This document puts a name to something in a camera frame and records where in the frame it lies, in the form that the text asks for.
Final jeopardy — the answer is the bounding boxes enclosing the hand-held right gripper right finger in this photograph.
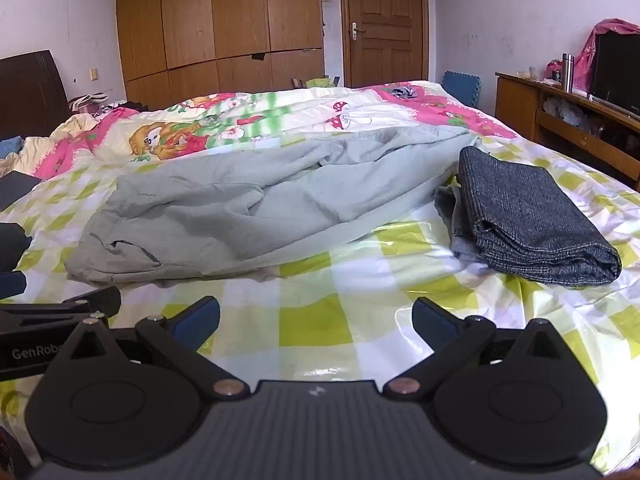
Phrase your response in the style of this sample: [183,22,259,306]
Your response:
[384,297,591,401]

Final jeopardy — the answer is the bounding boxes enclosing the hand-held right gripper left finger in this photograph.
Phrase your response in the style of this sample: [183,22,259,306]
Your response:
[47,296,250,402]

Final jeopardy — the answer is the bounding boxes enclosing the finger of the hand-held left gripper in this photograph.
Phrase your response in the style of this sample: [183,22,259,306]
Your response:
[0,286,122,318]
[0,271,27,301]

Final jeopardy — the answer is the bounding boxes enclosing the light grey pants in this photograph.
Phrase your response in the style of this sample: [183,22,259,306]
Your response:
[65,125,483,288]

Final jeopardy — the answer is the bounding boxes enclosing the folded dark grey pants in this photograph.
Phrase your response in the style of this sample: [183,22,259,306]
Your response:
[434,146,622,288]

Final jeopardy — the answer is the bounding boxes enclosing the black folded cloth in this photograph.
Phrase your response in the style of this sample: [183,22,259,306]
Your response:
[0,222,33,273]

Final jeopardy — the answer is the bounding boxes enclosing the checkered plastic bed sheet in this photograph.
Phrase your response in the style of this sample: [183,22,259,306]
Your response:
[0,132,640,476]

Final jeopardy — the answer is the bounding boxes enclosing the dark flat notebook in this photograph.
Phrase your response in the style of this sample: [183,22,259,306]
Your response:
[0,170,41,211]

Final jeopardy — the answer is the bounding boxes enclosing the dark wooden headboard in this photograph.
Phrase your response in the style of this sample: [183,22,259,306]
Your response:
[0,50,71,142]

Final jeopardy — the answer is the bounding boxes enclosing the white bag of clothes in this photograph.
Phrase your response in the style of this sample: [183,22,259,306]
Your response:
[70,92,111,116]

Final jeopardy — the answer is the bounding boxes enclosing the cartoon printed quilt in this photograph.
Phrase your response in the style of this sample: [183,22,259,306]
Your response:
[0,80,521,181]

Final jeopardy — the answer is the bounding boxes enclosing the wooden desk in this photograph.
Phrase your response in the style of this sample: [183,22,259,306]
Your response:
[495,72,640,186]

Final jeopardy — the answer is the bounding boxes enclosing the blue foam mat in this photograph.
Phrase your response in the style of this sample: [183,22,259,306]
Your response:
[441,71,482,108]

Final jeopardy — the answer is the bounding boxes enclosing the white plastic bag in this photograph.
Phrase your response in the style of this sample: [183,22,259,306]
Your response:
[542,97,591,126]

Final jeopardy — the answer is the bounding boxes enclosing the wooden door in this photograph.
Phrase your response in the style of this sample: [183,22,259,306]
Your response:
[339,0,430,88]

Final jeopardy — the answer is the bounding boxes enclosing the wooden wardrobe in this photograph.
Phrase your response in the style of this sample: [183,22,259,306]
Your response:
[115,0,326,111]

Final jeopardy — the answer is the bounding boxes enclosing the pink cloth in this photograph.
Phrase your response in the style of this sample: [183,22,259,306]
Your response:
[545,18,640,93]

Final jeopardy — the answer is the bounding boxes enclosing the black television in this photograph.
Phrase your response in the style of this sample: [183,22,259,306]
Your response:
[587,32,640,121]

